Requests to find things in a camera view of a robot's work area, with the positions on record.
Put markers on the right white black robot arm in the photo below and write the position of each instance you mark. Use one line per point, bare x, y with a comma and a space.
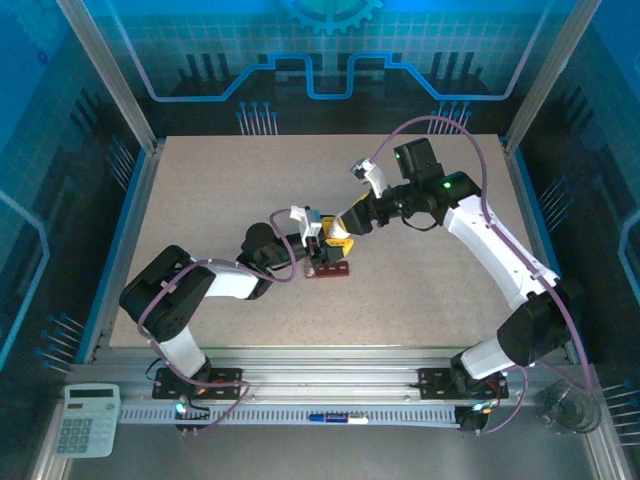
480, 240

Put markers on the right table side rail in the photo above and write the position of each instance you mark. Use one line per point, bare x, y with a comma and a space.
526, 225

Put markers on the left aluminium frame post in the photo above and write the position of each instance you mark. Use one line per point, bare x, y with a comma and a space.
111, 75

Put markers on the left controller board with LED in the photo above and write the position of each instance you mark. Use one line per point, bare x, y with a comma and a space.
182, 407

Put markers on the red pill organizer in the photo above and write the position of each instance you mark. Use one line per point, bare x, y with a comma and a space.
332, 270

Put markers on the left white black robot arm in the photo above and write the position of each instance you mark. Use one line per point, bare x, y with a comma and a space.
230, 285

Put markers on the white desk calculator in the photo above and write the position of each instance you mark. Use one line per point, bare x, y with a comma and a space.
87, 422

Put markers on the left table side rail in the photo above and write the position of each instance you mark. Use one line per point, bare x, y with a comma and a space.
132, 235

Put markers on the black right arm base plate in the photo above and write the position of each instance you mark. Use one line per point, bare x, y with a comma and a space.
435, 382

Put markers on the aluminium front mounting rail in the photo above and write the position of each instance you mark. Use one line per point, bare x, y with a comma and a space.
325, 370

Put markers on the aluminium front frame corner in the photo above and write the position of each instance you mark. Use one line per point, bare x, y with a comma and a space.
47, 460
607, 460

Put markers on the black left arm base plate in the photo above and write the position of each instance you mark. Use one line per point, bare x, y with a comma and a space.
225, 380

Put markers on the aluminium frame post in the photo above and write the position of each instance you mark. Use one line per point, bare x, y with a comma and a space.
111, 75
547, 75

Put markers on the clear glass beaker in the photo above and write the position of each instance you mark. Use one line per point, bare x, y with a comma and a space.
570, 407

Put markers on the right aluminium frame post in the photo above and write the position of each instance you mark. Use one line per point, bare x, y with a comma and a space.
547, 75

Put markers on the controller board with led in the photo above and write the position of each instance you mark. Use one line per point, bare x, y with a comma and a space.
470, 420
182, 407

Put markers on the table side rail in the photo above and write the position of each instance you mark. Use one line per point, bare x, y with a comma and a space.
132, 235
526, 225

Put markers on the right controller board with LED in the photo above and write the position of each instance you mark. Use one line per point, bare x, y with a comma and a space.
470, 420

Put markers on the blue white marker pen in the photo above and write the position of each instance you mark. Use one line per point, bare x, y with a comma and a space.
337, 419

